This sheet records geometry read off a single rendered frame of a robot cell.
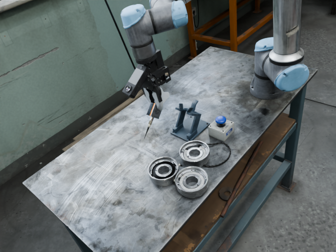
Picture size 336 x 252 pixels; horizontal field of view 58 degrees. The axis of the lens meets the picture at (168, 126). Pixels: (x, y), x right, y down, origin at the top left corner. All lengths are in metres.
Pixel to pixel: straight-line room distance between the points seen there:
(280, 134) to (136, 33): 0.90
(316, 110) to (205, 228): 1.68
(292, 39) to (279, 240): 1.11
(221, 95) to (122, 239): 0.76
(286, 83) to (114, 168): 0.69
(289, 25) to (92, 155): 0.83
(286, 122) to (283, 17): 0.69
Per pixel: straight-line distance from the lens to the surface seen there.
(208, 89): 1.42
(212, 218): 1.23
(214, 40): 3.17
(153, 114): 1.08
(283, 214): 1.93
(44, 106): 2.53
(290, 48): 1.12
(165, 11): 0.95
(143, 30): 0.94
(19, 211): 2.37
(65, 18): 2.49
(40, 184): 1.22
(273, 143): 1.50
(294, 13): 1.07
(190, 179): 1.01
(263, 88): 1.33
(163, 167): 1.05
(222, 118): 1.12
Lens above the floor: 1.58
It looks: 39 degrees down
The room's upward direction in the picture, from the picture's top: 12 degrees counter-clockwise
